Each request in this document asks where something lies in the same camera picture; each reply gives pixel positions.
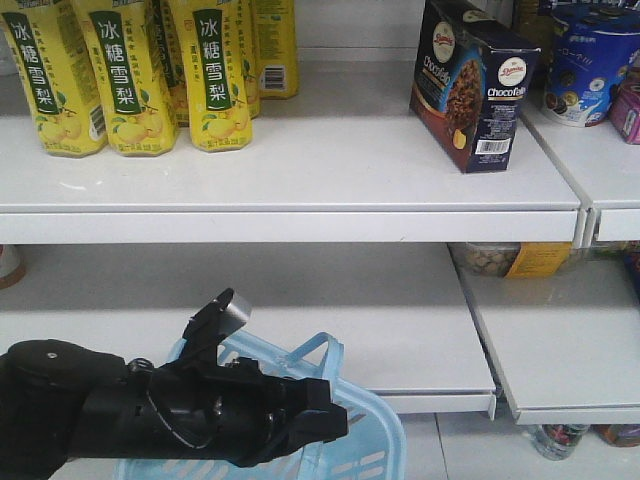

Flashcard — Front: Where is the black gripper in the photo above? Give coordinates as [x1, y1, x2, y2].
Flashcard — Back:
[146, 357, 348, 467]

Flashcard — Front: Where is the light blue plastic basket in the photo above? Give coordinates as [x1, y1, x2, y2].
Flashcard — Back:
[113, 331, 406, 479]

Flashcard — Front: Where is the blue chocolate cookie box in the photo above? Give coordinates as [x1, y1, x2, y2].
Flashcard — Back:
[409, 1, 541, 173]

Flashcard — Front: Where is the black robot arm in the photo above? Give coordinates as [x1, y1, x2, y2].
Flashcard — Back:
[1, 340, 349, 479]

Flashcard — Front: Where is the middle white shelf board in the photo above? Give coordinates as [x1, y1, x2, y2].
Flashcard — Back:
[1, 243, 497, 414]

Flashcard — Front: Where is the white shelf board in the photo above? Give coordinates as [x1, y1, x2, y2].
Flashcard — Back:
[459, 261, 639, 425]
[1, 243, 497, 414]
[0, 59, 596, 249]
[491, 89, 639, 247]

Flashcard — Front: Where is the clear water bottle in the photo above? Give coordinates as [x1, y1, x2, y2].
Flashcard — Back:
[531, 424, 590, 461]

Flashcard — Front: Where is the upper white shelf board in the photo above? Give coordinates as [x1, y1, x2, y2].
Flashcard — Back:
[0, 59, 596, 249]

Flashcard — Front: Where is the clear nut snack box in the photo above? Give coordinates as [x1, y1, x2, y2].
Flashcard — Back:
[448, 242, 582, 279]

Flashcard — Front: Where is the lower right white shelf board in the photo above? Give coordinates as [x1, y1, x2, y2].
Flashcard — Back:
[459, 261, 639, 425]

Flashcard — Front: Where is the yellow pear drink bottle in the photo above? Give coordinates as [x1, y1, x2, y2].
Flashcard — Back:
[72, 1, 179, 157]
[1, 1, 107, 157]
[169, 1, 253, 153]
[252, 0, 299, 99]

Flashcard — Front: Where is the rear yellow pear drink bottle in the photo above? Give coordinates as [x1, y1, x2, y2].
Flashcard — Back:
[252, 0, 299, 99]

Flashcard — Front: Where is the pink snack box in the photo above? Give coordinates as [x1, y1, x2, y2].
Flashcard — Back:
[609, 68, 639, 145]

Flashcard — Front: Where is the blue white cookie tub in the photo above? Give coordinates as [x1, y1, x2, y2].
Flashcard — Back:
[541, 3, 639, 128]

